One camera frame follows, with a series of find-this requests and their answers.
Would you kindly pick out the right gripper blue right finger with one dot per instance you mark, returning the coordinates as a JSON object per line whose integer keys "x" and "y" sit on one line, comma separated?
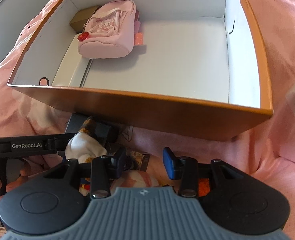
{"x": 184, "y": 169}

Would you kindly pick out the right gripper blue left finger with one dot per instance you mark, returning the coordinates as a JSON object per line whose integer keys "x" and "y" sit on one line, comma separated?
{"x": 104, "y": 170}

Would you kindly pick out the white pink-striped plush toy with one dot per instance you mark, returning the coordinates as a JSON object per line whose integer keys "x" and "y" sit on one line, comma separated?
{"x": 131, "y": 178}

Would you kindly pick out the dark grey box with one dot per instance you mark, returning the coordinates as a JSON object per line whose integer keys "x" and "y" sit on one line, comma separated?
{"x": 87, "y": 124}

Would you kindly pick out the white box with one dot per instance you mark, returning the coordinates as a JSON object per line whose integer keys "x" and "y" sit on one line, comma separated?
{"x": 72, "y": 67}

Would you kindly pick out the pink snap wallet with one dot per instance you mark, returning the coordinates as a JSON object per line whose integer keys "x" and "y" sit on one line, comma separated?
{"x": 138, "y": 37}

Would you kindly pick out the pink mini backpack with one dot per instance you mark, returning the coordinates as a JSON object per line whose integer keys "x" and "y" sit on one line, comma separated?
{"x": 111, "y": 30}

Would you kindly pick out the small gold cardboard box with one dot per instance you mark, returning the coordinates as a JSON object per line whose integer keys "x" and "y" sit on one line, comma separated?
{"x": 81, "y": 17}

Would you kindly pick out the orange crochet doll keychain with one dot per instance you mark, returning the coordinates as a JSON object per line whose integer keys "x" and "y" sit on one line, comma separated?
{"x": 203, "y": 187}

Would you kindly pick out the brown bear plush keychain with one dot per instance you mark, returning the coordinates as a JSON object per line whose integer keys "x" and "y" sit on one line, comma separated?
{"x": 84, "y": 148}

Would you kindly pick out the anime art card box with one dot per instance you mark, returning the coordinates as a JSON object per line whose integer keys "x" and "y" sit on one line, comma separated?
{"x": 136, "y": 160}

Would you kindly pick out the person left hand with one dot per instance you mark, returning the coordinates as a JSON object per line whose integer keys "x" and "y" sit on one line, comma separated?
{"x": 25, "y": 172}

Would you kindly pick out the orange cardboard storage box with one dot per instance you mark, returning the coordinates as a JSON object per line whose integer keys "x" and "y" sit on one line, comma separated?
{"x": 201, "y": 71}

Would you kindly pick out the red heart charm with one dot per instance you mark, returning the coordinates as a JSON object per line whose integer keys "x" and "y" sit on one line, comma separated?
{"x": 83, "y": 36}

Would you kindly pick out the pink heart-print duvet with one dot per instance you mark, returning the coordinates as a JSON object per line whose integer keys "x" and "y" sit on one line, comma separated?
{"x": 267, "y": 152}

